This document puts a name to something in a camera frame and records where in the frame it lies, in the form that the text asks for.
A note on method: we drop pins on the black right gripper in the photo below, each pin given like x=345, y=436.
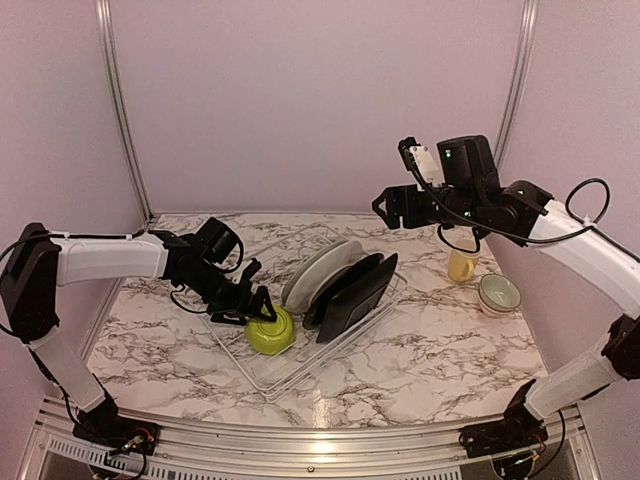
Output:
x=395, y=195

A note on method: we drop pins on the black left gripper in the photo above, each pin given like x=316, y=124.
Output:
x=239, y=306

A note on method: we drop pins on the lime green bowl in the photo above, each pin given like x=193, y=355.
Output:
x=271, y=338

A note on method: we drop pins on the yellow ceramic mug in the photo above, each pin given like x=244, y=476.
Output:
x=463, y=259

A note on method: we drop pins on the pale grey-green bowl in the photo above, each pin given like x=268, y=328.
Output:
x=499, y=293

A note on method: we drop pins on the red patterned white bowl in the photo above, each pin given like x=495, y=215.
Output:
x=493, y=312

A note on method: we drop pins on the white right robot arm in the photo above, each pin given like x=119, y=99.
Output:
x=461, y=187

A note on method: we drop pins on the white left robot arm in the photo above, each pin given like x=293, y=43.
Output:
x=41, y=261

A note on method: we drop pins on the grey floral plate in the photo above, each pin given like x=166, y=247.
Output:
x=315, y=272

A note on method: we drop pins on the black square plate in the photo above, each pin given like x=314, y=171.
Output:
x=351, y=296

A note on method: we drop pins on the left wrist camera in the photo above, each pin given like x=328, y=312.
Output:
x=250, y=270

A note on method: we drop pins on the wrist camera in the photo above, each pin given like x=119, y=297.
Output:
x=419, y=161
x=250, y=270

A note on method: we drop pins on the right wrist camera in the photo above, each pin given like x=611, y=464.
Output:
x=419, y=161

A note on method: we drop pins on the white wire dish rack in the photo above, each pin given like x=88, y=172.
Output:
x=273, y=376

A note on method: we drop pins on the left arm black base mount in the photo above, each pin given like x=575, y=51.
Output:
x=104, y=425

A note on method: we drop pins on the aluminium front frame rail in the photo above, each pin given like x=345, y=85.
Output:
x=193, y=449

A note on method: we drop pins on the right aluminium corner post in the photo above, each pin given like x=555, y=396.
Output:
x=522, y=62

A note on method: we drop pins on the aluminium corner post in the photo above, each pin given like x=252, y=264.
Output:
x=522, y=62
x=108, y=44

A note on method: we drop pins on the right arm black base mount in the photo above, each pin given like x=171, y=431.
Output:
x=518, y=428

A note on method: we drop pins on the left aluminium corner post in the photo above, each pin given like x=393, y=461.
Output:
x=108, y=44

